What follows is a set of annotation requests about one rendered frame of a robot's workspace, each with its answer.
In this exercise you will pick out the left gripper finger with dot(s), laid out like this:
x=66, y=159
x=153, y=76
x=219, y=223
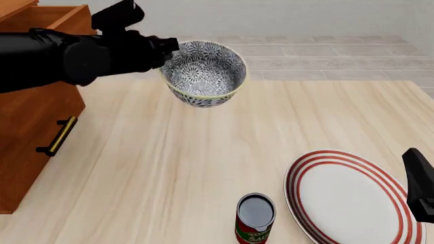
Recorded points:
x=161, y=59
x=167, y=43

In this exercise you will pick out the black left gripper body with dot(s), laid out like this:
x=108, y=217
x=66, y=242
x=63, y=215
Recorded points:
x=130, y=54

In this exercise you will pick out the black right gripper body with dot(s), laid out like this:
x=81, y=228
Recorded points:
x=425, y=211

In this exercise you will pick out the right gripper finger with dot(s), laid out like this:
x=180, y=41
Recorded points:
x=420, y=175

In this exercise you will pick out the patterned black and white bowl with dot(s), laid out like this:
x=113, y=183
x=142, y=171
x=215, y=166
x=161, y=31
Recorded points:
x=203, y=73

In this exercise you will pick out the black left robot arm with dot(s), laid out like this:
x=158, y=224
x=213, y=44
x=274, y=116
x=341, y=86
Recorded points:
x=37, y=58

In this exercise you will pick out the wooden cabinet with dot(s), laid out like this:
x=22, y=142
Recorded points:
x=30, y=142

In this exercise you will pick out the open wooden drawer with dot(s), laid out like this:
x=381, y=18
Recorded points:
x=64, y=20

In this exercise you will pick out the white plate with red rings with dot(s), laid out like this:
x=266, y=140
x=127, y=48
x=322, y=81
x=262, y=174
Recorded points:
x=349, y=203

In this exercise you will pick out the closed wooden drawer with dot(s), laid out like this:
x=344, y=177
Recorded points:
x=37, y=119

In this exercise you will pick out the red tomato sauce tin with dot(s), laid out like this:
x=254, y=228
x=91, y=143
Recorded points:
x=256, y=221

